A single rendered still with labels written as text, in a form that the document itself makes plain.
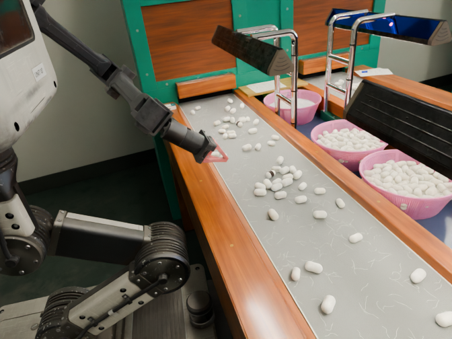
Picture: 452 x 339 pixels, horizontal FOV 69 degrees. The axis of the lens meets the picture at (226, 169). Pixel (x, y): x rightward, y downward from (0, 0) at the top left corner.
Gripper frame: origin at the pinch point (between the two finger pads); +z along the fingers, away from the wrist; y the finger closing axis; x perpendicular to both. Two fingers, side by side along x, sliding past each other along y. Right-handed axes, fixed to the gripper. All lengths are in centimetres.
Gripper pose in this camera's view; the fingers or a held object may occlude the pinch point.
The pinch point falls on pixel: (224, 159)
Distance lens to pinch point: 95.0
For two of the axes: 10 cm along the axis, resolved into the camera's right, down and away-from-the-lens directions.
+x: -5.5, 8.0, 2.5
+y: -2.8, -4.6, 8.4
